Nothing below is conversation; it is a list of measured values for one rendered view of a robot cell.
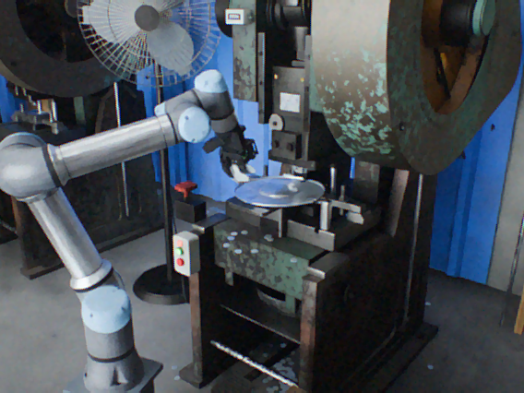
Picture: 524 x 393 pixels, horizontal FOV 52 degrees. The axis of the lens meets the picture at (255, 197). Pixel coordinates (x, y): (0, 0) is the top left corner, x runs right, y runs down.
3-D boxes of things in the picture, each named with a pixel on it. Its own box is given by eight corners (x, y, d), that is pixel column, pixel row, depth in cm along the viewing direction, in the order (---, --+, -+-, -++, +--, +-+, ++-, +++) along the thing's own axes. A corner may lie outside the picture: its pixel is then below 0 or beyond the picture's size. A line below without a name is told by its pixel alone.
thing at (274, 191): (286, 214, 153) (286, 211, 153) (216, 194, 172) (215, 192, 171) (341, 188, 174) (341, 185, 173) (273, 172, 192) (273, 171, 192)
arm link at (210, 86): (186, 77, 136) (216, 64, 137) (200, 113, 143) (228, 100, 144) (196, 89, 130) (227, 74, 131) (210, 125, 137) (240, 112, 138)
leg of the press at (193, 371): (200, 390, 199) (189, 158, 167) (179, 377, 206) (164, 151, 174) (332, 291, 265) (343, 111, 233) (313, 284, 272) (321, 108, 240)
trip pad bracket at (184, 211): (196, 255, 188) (194, 203, 181) (177, 247, 194) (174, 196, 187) (208, 249, 192) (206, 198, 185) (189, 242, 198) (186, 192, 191)
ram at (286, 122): (300, 164, 164) (303, 65, 154) (261, 155, 173) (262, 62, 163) (330, 152, 177) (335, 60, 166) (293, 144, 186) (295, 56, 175)
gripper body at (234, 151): (244, 172, 146) (232, 136, 138) (220, 167, 151) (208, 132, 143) (259, 155, 150) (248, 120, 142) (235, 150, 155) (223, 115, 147)
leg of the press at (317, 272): (321, 466, 167) (337, 196, 135) (291, 447, 174) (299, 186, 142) (437, 332, 233) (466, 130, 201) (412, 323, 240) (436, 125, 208)
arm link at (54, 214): (95, 338, 140) (-20, 157, 116) (90, 308, 153) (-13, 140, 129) (136, 315, 142) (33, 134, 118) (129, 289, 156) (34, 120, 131)
